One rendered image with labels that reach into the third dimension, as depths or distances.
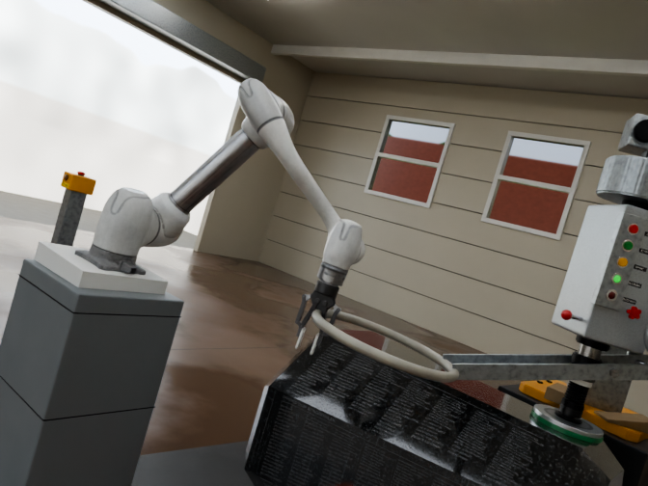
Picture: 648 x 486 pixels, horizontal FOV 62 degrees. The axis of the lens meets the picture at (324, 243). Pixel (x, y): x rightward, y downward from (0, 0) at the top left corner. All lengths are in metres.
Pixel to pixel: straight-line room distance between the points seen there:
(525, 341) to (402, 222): 2.75
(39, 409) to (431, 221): 7.65
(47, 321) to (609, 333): 1.72
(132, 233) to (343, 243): 0.72
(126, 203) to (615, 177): 1.56
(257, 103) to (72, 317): 0.87
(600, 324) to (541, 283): 6.43
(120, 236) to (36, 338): 0.41
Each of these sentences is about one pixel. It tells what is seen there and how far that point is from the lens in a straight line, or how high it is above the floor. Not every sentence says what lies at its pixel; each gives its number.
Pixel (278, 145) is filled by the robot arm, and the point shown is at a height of 1.41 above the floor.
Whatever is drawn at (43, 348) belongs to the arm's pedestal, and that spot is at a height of 0.59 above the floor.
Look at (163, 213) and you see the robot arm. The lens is 2.05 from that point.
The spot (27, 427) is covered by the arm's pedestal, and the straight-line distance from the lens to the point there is 1.98.
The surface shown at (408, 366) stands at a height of 0.91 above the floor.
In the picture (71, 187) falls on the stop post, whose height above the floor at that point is 1.02.
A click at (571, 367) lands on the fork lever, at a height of 1.00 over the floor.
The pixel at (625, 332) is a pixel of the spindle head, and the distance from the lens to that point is 1.86.
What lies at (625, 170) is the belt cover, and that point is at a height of 1.63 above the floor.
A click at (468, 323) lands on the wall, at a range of 8.54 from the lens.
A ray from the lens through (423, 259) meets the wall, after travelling 8.90.
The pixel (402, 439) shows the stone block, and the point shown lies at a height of 0.63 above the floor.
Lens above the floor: 1.22
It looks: 2 degrees down
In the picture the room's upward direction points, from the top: 17 degrees clockwise
